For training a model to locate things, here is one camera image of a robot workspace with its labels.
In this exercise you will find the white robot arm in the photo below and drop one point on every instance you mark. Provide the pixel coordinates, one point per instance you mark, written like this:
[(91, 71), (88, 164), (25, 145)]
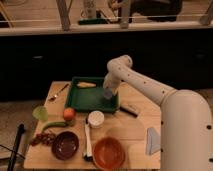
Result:
[(186, 118)]

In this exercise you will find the green plastic tray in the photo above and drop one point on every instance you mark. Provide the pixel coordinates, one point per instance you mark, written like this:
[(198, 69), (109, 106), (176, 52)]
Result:
[(90, 99)]

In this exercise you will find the yellow corn cob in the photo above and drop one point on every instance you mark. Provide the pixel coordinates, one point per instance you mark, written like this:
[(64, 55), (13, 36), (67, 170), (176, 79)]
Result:
[(86, 85)]

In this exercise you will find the white small cup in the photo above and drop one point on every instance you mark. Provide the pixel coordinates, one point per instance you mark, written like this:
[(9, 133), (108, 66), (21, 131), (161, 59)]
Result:
[(96, 119)]

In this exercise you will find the orange fruit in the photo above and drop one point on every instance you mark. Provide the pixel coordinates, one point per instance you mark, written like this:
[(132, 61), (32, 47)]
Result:
[(69, 114)]

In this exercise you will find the wooden cutting board table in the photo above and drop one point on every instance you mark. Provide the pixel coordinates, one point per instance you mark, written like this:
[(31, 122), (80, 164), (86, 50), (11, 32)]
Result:
[(130, 131)]

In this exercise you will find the metal fork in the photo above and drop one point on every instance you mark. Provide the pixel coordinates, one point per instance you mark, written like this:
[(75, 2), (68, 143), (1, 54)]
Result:
[(54, 97)]

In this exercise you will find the orange bowl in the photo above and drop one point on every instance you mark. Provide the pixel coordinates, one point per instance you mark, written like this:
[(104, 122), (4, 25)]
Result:
[(108, 154)]

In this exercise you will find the green chili pepper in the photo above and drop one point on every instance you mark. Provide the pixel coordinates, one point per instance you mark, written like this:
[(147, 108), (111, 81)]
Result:
[(54, 124)]

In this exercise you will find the green white bottle base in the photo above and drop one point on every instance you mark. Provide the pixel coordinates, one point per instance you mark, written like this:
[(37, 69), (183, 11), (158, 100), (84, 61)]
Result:
[(91, 15)]

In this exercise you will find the light green cup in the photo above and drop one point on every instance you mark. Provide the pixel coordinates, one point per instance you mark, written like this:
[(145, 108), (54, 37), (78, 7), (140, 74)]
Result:
[(40, 113)]

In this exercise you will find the blue grey folded cloth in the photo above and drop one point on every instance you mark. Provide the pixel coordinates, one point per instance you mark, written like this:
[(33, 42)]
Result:
[(152, 141)]

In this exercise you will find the dark purple bowl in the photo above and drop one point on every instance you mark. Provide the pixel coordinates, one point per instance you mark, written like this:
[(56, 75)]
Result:
[(65, 145)]

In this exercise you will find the red grape bunch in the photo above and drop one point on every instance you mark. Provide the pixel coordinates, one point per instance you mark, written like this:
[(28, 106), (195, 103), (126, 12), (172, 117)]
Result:
[(43, 138)]

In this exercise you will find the black pole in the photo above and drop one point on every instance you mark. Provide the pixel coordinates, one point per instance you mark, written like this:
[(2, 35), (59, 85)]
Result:
[(12, 160)]

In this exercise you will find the wooden railing post right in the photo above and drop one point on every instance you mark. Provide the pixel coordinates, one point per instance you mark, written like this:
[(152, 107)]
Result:
[(125, 12)]

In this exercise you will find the wooden railing post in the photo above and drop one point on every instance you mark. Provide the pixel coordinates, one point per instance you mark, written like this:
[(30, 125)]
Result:
[(125, 12), (64, 14)]

